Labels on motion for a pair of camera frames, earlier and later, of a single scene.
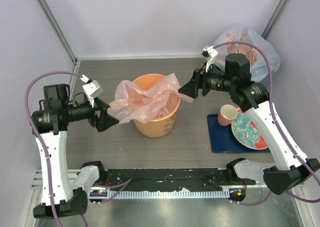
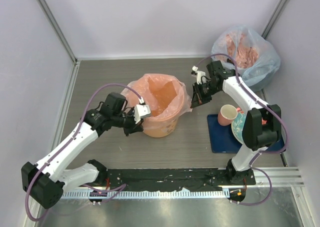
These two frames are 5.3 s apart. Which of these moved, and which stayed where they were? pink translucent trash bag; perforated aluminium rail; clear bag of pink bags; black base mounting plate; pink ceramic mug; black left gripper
Moved: black left gripper; pink translucent trash bag
Stayed: black base mounting plate; clear bag of pink bags; perforated aluminium rail; pink ceramic mug
